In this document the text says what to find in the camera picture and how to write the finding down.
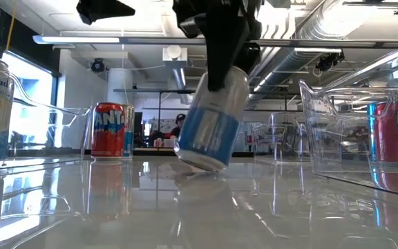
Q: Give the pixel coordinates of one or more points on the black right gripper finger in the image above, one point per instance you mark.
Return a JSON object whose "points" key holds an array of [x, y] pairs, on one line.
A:
{"points": [[221, 55], [251, 57]]}

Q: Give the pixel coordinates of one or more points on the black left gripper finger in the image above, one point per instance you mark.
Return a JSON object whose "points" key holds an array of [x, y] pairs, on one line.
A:
{"points": [[102, 12]]}

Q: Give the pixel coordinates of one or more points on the blue silver Red Bull can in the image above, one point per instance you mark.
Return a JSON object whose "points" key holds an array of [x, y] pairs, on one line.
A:
{"points": [[130, 131]]}

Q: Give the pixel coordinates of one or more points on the red Fanta can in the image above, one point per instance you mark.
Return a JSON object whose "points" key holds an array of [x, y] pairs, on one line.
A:
{"points": [[396, 138], [107, 131]]}

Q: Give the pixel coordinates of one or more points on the white box lamp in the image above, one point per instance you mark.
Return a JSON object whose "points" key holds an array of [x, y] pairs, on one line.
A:
{"points": [[173, 53]]}

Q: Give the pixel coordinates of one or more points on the long horizontal overhead bar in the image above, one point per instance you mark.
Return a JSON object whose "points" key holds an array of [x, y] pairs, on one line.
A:
{"points": [[150, 41]]}

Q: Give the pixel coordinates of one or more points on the white light strip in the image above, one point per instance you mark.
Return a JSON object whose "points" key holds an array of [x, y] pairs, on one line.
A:
{"points": [[318, 50]]}

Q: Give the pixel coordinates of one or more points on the white round column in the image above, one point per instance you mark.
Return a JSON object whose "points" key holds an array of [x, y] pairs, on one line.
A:
{"points": [[119, 86]]}

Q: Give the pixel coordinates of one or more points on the person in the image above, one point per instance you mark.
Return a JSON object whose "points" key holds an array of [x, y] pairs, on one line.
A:
{"points": [[179, 121]]}

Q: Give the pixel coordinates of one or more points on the black metal rack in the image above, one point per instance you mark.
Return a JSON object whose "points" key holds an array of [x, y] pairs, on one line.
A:
{"points": [[150, 91]]}

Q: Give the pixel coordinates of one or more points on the large window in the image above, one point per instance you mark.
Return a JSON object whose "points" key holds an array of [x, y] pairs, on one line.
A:
{"points": [[29, 79]]}

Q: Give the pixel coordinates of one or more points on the white glossy board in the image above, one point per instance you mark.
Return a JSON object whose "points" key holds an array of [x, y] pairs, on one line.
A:
{"points": [[199, 207]]}

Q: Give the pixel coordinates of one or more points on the silver spiral air duct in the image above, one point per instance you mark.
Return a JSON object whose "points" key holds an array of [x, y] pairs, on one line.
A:
{"points": [[289, 65]]}

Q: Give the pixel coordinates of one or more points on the black round camera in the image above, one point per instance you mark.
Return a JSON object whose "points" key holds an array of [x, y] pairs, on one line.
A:
{"points": [[328, 60], [97, 65]]}

